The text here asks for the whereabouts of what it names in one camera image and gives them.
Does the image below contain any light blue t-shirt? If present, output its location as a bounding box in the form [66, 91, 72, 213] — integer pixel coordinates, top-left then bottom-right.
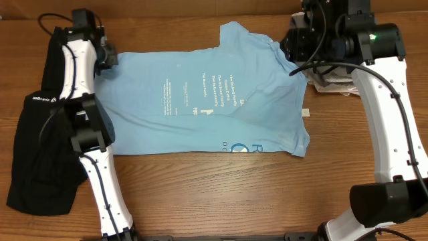
[95, 22, 310, 157]

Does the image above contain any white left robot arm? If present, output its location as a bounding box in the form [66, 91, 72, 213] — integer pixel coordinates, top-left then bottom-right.
[56, 9, 138, 240]

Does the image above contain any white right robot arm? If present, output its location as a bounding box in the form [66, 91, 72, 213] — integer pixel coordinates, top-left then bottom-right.
[280, 0, 427, 241]

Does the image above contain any black garment at left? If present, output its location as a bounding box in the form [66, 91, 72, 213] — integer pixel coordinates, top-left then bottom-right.
[6, 27, 87, 216]

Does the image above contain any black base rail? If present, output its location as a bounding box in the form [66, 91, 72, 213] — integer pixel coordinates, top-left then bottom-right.
[82, 230, 316, 241]

